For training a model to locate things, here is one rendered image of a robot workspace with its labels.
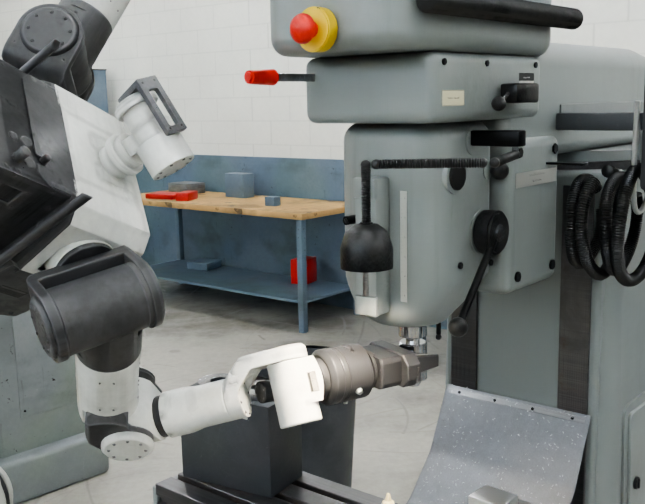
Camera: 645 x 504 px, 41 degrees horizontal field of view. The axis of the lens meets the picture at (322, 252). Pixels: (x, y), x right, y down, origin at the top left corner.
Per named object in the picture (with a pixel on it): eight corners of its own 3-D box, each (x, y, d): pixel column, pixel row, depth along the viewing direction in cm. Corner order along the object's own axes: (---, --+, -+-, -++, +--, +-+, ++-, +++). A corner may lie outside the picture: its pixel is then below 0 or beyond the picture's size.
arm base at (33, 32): (-5, 75, 122) (78, 79, 123) (5, -2, 126) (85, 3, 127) (16, 125, 136) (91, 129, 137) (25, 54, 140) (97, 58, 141)
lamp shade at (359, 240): (338, 272, 114) (338, 226, 113) (341, 262, 121) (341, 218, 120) (393, 272, 114) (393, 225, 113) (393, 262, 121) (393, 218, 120)
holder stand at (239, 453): (271, 499, 168) (267, 401, 164) (182, 477, 178) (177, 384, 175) (303, 475, 178) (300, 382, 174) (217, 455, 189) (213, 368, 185)
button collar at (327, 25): (329, 51, 115) (328, 4, 114) (295, 53, 119) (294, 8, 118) (338, 51, 116) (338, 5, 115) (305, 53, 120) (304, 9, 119)
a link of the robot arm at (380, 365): (421, 343, 136) (358, 356, 130) (421, 402, 137) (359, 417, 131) (375, 326, 146) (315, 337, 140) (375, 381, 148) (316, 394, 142)
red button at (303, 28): (309, 42, 113) (308, 11, 112) (286, 44, 116) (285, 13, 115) (325, 43, 116) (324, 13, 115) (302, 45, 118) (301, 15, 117)
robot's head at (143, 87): (133, 163, 120) (162, 135, 115) (101, 110, 120) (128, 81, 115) (165, 152, 125) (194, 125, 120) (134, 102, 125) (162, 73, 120)
